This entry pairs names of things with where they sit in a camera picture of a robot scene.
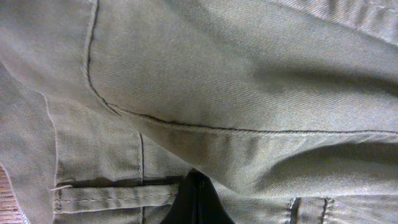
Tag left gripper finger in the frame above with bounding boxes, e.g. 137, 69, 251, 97
161, 169, 234, 224

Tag khaki cargo shorts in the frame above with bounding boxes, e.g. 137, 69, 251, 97
1, 0, 397, 223

